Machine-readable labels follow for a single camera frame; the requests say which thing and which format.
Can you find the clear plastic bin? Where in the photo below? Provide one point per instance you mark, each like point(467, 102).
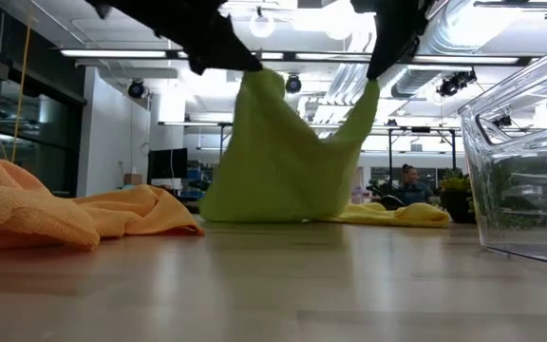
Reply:
point(492, 190)

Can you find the round white pendant lamp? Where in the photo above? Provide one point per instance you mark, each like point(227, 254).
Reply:
point(261, 26)

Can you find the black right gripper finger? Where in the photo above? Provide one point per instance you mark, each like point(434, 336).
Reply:
point(409, 50)
point(385, 43)

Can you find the black ceiling light track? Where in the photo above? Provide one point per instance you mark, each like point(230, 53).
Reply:
point(290, 56)

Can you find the silver ventilation duct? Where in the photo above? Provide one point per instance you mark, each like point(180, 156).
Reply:
point(439, 38)

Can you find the person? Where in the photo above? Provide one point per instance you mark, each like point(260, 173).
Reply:
point(411, 187)

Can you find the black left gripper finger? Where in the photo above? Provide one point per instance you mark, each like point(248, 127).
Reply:
point(235, 52)
point(204, 62)

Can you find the green microfiber towel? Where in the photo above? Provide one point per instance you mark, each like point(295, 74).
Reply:
point(278, 166)

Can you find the black ceiling camera cluster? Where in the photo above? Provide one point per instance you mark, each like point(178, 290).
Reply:
point(456, 81)

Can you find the yellow microfiber towel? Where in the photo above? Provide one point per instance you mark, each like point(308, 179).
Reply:
point(397, 216)

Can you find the blue storage rack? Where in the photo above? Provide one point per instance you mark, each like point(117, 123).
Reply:
point(195, 173)

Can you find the black monitor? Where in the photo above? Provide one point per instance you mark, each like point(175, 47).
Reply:
point(166, 164)

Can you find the orange microfiber towel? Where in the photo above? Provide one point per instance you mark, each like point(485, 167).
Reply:
point(41, 214)

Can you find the cardboard box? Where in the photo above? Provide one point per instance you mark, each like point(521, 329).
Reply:
point(132, 179)

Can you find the potted green plant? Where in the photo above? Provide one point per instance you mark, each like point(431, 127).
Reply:
point(456, 204)

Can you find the black metal frame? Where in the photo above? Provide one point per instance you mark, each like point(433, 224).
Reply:
point(390, 157)
point(221, 142)

